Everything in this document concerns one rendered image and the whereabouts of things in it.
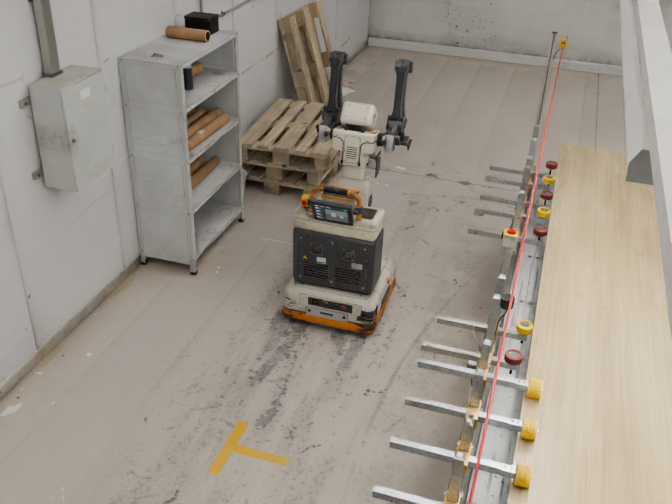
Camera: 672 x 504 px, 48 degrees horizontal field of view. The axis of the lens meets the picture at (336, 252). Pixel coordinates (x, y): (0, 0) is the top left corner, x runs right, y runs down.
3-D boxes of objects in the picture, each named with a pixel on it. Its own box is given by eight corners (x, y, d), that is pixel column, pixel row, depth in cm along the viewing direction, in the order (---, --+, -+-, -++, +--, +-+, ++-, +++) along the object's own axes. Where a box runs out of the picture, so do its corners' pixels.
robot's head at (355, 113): (370, 125, 470) (375, 103, 473) (338, 121, 475) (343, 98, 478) (374, 134, 484) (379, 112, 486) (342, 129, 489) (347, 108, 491)
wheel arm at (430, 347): (420, 351, 354) (421, 344, 352) (422, 347, 357) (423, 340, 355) (515, 372, 344) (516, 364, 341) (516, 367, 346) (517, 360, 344)
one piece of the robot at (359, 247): (370, 313, 491) (378, 198, 448) (290, 297, 504) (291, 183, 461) (383, 287, 519) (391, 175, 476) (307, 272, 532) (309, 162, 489)
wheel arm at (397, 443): (388, 448, 286) (389, 441, 284) (391, 441, 289) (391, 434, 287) (523, 481, 274) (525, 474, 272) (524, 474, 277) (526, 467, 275)
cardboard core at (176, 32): (164, 27, 523) (204, 31, 515) (170, 24, 529) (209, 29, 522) (165, 38, 527) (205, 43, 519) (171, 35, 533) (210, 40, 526)
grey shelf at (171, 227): (140, 264, 565) (117, 57, 485) (195, 211, 639) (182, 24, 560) (195, 275, 554) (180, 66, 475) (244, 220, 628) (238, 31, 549)
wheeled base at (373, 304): (372, 339, 491) (374, 307, 478) (280, 319, 506) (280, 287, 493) (396, 285, 546) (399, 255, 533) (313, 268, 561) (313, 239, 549)
